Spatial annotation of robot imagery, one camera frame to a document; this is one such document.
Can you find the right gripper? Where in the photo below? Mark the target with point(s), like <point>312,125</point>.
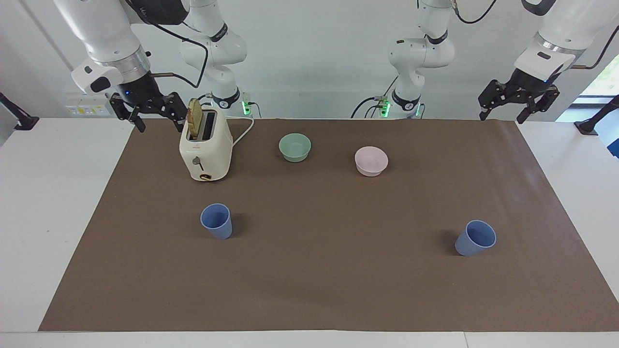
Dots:
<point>139,90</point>

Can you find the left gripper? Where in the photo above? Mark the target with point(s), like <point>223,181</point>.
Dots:
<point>530,82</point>

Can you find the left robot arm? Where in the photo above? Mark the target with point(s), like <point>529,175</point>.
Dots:
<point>556,41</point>

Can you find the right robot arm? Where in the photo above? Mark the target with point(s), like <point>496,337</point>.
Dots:
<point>111,36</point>

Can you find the toast slice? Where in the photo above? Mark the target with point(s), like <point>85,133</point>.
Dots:
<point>194,119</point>

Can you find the cream toaster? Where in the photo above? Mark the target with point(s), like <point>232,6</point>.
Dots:
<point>206,149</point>

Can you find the black stand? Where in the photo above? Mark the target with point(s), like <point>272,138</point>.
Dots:
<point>14,113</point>
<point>596,118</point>

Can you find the blue cup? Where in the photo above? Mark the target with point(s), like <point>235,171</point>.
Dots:
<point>475,238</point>
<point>217,221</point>

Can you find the green bowl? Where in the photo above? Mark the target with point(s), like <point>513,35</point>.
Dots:
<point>295,147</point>

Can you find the pink bowl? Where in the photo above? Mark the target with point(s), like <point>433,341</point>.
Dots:
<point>371,161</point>

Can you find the white wall socket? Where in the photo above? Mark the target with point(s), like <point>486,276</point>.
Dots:
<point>86,107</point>

